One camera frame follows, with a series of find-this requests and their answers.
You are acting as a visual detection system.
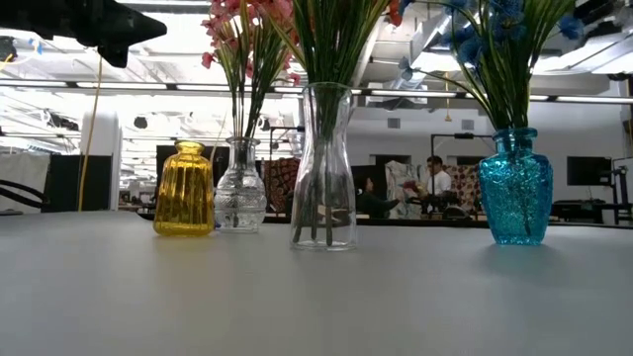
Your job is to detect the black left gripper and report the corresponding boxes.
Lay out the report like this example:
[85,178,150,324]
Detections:
[0,0,168,69]

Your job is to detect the red artificial flower stem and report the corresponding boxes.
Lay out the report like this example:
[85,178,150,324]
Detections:
[296,0,377,247]
[316,0,403,247]
[270,0,347,247]

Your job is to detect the blue artificial flower stem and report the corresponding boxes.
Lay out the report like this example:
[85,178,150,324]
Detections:
[503,0,586,133]
[444,0,525,133]
[398,19,500,133]
[489,0,565,133]

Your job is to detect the yellow glass vase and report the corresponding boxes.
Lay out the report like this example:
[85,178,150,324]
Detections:
[152,140,217,237]

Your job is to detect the short clear patterned glass vase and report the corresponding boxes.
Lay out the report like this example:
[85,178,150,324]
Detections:
[213,136,269,234]

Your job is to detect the tall clear glass vase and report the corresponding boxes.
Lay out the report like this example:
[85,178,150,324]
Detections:
[290,81,358,252]

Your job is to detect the teal glass vase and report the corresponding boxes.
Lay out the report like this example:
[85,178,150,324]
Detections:
[478,127,555,247]

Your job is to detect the long horizontal light bar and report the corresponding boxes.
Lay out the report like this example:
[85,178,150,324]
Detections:
[0,78,633,105]

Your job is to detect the white pillar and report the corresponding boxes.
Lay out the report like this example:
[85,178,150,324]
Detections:
[81,111,123,212]

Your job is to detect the black partition panel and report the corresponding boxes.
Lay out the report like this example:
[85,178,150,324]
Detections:
[42,155,113,214]

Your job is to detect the white cloth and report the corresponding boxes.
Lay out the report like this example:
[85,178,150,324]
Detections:
[0,152,50,214]

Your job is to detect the colourful patterned cloth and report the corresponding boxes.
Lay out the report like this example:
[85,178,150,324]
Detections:
[261,157,301,214]
[444,165,484,204]

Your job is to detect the person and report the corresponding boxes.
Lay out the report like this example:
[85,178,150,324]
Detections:
[423,155,454,199]
[356,176,405,220]

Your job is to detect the pale patterned cloth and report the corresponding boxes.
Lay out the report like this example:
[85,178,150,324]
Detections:
[385,160,421,219]

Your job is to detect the black monitor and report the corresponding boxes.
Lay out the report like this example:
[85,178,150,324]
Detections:
[566,155,613,187]

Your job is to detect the black desk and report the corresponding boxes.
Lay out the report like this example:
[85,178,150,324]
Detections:
[551,199,633,226]

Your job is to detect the black equipment stand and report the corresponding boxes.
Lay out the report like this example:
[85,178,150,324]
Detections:
[598,156,633,224]

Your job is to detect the long yellow cable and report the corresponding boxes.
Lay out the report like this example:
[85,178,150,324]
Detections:
[77,52,104,213]

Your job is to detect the black metal frame stand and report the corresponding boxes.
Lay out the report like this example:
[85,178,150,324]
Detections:
[268,125,307,164]
[429,132,495,172]

